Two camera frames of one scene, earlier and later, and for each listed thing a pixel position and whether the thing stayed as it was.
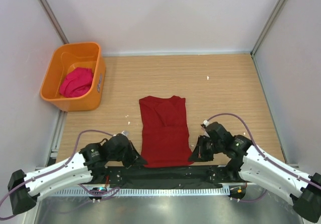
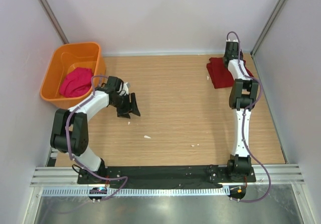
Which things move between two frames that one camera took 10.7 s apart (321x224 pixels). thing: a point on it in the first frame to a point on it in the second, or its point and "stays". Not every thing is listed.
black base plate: (207, 177) stays
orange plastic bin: (75, 77) stays
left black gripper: (135, 158) to (124, 112)
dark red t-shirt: (165, 139) to (220, 74)
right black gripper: (199, 154) to (241, 53)
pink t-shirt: (77, 82) stays
